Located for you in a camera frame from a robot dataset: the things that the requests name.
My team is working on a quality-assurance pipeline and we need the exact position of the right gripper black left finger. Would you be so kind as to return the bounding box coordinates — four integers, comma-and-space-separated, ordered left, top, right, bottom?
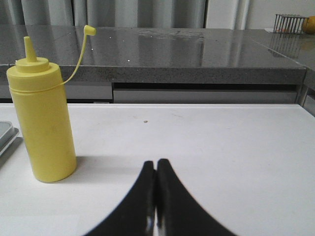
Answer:
86, 161, 156, 236

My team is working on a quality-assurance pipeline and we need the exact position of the yellow fruit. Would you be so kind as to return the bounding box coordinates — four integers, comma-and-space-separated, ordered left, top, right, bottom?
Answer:
302, 16, 315, 34

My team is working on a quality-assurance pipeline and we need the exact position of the silver digital kitchen scale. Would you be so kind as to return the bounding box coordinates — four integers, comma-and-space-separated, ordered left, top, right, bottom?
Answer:
0, 121, 19, 155

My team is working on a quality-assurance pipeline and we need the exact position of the grey stone counter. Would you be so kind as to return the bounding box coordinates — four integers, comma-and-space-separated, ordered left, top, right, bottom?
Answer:
0, 24, 315, 109

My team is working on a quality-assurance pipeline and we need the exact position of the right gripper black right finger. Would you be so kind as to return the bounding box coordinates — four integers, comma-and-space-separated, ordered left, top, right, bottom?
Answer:
156, 159, 234, 236

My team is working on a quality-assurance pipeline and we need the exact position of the metal wire rack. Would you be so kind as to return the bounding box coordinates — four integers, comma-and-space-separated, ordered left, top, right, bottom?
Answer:
272, 14, 309, 34

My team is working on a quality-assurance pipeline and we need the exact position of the yellow squeeze bottle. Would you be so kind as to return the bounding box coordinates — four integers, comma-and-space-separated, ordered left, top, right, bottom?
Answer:
6, 25, 97, 183

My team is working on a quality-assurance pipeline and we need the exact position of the grey curtain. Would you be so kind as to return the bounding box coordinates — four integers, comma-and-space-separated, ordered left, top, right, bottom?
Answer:
0, 0, 250, 30

